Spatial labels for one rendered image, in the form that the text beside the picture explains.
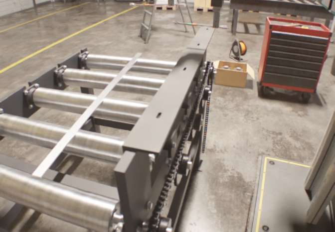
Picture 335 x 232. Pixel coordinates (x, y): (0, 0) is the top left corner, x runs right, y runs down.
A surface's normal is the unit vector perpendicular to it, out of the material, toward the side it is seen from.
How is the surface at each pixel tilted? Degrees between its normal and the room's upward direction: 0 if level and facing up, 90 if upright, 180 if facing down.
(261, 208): 0
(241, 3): 90
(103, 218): 37
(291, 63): 90
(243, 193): 0
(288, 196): 0
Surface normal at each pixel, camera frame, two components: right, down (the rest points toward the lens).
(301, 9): -0.22, 0.51
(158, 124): 0.00, -0.85
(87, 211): -0.16, -0.39
